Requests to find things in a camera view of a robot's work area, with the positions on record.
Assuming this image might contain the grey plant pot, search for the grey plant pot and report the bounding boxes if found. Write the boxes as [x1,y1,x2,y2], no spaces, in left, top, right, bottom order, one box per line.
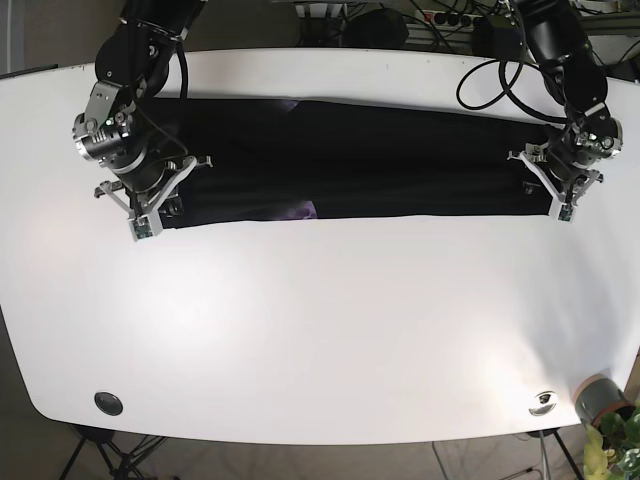
[572,374,635,428]

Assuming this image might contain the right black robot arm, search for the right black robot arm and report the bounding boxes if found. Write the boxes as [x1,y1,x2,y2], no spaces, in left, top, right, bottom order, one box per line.
[72,1,212,240]

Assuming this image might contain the white power strip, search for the white power strip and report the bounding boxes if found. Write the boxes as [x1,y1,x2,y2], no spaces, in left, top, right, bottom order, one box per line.
[415,10,483,30]

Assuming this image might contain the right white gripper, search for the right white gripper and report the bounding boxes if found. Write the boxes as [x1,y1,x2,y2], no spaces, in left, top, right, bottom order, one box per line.
[94,155,213,241]

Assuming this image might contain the silver table grommet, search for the silver table grommet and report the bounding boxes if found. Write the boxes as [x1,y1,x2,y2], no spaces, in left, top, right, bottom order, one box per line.
[528,391,558,417]

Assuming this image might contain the black table grommet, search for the black table grommet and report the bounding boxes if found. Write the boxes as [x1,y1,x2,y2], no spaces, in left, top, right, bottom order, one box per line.
[94,391,124,416]

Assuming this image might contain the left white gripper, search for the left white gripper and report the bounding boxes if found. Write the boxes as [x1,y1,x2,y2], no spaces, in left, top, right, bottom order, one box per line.
[507,143,604,223]

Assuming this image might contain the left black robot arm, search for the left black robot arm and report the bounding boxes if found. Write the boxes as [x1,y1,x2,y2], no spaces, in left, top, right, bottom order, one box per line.
[509,1,623,222]

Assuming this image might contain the green potted plant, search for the green potted plant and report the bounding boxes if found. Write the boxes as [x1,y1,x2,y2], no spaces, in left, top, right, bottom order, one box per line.
[583,403,639,480]

